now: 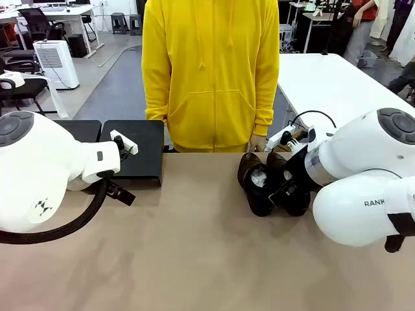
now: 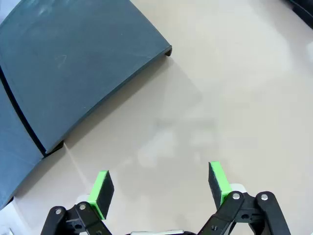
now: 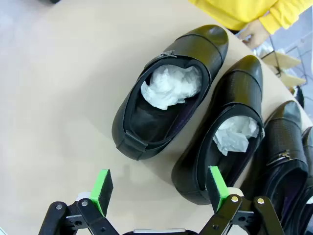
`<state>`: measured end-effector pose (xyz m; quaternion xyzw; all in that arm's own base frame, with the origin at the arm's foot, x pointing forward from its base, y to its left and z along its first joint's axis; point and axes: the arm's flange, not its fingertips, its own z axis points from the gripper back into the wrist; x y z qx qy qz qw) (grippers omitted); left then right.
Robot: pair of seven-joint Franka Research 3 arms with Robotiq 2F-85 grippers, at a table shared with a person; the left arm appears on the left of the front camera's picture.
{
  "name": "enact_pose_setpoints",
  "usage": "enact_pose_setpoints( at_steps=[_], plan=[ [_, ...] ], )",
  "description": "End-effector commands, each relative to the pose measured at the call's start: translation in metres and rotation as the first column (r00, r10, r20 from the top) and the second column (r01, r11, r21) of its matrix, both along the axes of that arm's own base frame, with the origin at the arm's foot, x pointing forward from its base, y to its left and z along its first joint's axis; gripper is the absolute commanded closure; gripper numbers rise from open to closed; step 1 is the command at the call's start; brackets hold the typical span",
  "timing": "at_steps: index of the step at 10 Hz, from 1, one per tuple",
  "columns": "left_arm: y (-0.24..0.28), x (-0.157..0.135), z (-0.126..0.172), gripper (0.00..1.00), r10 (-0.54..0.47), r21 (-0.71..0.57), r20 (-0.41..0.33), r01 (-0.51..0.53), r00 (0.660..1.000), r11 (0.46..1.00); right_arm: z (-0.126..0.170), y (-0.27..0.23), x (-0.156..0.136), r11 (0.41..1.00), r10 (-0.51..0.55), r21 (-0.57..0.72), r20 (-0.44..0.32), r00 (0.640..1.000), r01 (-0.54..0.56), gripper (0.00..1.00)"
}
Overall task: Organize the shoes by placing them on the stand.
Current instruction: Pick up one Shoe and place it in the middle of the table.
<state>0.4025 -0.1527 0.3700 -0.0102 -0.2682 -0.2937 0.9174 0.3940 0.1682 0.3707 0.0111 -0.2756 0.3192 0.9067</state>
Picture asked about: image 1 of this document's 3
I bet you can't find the black mesh office chair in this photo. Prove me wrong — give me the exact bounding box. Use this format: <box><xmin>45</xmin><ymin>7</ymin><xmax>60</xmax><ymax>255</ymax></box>
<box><xmin>18</xmin><ymin>8</ymin><xmax>67</xmax><ymax>45</ymax></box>

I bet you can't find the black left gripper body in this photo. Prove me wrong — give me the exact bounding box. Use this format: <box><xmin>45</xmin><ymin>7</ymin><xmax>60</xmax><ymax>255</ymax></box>
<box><xmin>108</xmin><ymin>179</ymin><xmax>136</xmax><ymax>207</ymax></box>

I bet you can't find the person's left forearm yellow sleeve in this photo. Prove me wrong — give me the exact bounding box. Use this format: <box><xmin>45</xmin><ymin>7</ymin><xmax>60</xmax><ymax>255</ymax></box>
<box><xmin>251</xmin><ymin>74</ymin><xmax>280</xmax><ymax>137</ymax></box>

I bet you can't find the person in red shirt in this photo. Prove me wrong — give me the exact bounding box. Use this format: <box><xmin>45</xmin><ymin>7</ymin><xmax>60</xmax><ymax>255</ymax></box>
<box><xmin>343</xmin><ymin>0</ymin><xmax>380</xmax><ymax>65</ymax></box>

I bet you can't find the grey bin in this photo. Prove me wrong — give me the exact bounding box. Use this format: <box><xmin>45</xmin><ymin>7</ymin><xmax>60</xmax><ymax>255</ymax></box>
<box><xmin>356</xmin><ymin>50</ymin><xmax>379</xmax><ymax>68</ymax></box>

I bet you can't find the person in dark clothes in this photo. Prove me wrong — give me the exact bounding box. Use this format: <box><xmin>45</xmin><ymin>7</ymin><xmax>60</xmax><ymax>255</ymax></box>
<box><xmin>387</xmin><ymin>0</ymin><xmax>412</xmax><ymax>54</ymax></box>

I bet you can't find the person's left hand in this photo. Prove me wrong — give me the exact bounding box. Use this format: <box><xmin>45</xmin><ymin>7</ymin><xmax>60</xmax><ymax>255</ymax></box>
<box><xmin>248</xmin><ymin>134</ymin><xmax>268</xmax><ymax>153</ymax></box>

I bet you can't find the black computer tower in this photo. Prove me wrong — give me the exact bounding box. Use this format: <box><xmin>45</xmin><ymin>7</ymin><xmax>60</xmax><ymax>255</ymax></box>
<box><xmin>67</xmin><ymin>34</ymin><xmax>88</xmax><ymax>58</ymax></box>

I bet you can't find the dark workbench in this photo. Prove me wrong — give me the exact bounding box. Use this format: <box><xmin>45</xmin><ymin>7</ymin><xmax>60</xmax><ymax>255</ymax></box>
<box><xmin>288</xmin><ymin>1</ymin><xmax>344</xmax><ymax>54</ymax></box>

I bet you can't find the white table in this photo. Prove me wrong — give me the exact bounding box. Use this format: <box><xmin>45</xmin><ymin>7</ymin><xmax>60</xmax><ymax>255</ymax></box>
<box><xmin>277</xmin><ymin>53</ymin><xmax>415</xmax><ymax>130</ymax></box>

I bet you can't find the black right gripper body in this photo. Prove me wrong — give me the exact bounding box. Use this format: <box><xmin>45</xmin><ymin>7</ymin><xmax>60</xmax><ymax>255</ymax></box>
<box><xmin>285</xmin><ymin>146</ymin><xmax>320</xmax><ymax>195</ymax></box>

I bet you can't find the white computer case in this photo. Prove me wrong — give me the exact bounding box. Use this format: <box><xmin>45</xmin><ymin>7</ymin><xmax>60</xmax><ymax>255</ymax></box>
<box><xmin>278</xmin><ymin>24</ymin><xmax>294</xmax><ymax>52</ymax></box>

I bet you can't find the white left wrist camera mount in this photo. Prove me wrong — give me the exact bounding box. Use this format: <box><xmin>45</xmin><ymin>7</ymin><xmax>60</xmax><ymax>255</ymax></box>
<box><xmin>110</xmin><ymin>129</ymin><xmax>139</xmax><ymax>159</ymax></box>

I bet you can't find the person's right forearm yellow sleeve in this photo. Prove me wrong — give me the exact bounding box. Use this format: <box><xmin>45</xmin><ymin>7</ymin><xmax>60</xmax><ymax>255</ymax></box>
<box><xmin>142</xmin><ymin>64</ymin><xmax>170</xmax><ymax>126</ymax></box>

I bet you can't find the person in yellow hoodie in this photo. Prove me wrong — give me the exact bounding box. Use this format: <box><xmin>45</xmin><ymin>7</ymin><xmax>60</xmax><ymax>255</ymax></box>
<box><xmin>141</xmin><ymin>0</ymin><xmax>280</xmax><ymax>154</ymax></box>

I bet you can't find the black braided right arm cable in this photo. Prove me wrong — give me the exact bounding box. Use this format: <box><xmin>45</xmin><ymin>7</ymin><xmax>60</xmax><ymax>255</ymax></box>
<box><xmin>385</xmin><ymin>212</ymin><xmax>415</xmax><ymax>254</ymax></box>

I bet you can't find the seated person's dark leg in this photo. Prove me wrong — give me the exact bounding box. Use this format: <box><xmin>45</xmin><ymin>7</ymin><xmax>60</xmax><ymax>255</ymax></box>
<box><xmin>387</xmin><ymin>60</ymin><xmax>415</xmax><ymax>104</ymax></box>

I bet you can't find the grey plastic stool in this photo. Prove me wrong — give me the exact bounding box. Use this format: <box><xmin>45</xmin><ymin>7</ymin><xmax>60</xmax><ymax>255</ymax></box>
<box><xmin>111</xmin><ymin>12</ymin><xmax>129</xmax><ymax>35</ymax></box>
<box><xmin>129</xmin><ymin>14</ymin><xmax>143</xmax><ymax>36</ymax></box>

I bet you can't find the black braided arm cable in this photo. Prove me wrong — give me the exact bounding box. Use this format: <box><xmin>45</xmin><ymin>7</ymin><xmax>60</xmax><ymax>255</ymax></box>
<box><xmin>0</xmin><ymin>176</ymin><xmax>110</xmax><ymax>244</ymax></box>
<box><xmin>385</xmin><ymin>212</ymin><xmax>415</xmax><ymax>254</ymax></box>

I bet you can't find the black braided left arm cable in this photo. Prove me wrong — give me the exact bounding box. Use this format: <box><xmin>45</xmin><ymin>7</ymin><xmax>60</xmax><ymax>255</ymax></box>
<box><xmin>0</xmin><ymin>176</ymin><xmax>110</xmax><ymax>244</ymax></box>

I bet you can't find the white air purifier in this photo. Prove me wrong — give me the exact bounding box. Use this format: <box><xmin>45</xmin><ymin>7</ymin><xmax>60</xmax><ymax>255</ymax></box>
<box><xmin>33</xmin><ymin>40</ymin><xmax>80</xmax><ymax>91</ymax></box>

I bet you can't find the black leather shoe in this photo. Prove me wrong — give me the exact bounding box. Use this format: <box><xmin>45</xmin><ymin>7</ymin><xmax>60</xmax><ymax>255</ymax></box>
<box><xmin>266</xmin><ymin>151</ymin><xmax>311</xmax><ymax>217</ymax></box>
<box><xmin>237</xmin><ymin>152</ymin><xmax>277</xmax><ymax>217</ymax></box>

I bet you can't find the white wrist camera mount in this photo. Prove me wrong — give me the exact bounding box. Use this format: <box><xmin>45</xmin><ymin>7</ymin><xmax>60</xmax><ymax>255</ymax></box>
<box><xmin>265</xmin><ymin>124</ymin><xmax>316</xmax><ymax>153</ymax></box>
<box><xmin>110</xmin><ymin>129</ymin><xmax>139</xmax><ymax>159</ymax></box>

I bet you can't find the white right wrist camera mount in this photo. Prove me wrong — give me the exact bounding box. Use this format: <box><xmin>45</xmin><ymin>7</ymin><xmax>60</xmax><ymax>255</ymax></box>
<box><xmin>265</xmin><ymin>124</ymin><xmax>316</xmax><ymax>153</ymax></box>

